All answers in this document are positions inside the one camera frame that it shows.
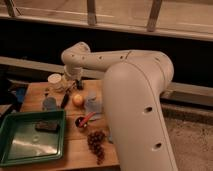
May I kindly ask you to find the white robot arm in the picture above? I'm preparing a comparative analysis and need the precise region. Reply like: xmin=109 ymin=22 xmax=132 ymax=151
xmin=61 ymin=42 xmax=178 ymax=171

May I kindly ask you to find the white plastic cup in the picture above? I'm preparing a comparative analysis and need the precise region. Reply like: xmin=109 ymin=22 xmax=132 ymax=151
xmin=48 ymin=73 xmax=63 ymax=92

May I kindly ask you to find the blue-grey plastic cup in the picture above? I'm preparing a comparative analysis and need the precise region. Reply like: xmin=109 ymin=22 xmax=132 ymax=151
xmin=42 ymin=97 xmax=57 ymax=111

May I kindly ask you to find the blue-grey cloth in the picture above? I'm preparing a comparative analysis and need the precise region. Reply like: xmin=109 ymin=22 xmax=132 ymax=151
xmin=84 ymin=91 xmax=102 ymax=121

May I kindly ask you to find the small black object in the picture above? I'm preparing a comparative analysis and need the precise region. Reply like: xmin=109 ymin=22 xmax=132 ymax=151
xmin=76 ymin=80 xmax=83 ymax=90

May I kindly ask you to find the red spoon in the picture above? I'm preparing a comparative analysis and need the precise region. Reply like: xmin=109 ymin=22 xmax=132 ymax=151
xmin=79 ymin=112 xmax=96 ymax=127

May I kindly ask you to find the black marker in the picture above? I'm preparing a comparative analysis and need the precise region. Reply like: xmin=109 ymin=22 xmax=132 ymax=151
xmin=60 ymin=93 xmax=69 ymax=109

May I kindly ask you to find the small dark bowl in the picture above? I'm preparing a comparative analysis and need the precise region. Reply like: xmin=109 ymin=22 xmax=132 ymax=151
xmin=75 ymin=116 xmax=88 ymax=132

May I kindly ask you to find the bunch of dark grapes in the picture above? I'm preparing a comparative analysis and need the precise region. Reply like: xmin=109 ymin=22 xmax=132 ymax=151
xmin=87 ymin=131 xmax=105 ymax=165

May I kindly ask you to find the wooden table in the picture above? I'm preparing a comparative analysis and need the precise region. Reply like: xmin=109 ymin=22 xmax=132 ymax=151
xmin=0 ymin=79 xmax=121 ymax=171

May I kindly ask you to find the dark sponge in tray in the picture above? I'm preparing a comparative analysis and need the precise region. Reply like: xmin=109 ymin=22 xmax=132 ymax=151
xmin=35 ymin=122 xmax=59 ymax=132

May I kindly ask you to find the blue object at left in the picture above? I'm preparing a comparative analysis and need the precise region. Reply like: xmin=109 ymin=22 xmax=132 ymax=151
xmin=15 ymin=88 xmax=26 ymax=103

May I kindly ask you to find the green plastic tray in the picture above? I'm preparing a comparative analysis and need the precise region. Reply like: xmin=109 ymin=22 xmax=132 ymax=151
xmin=0 ymin=110 xmax=66 ymax=167

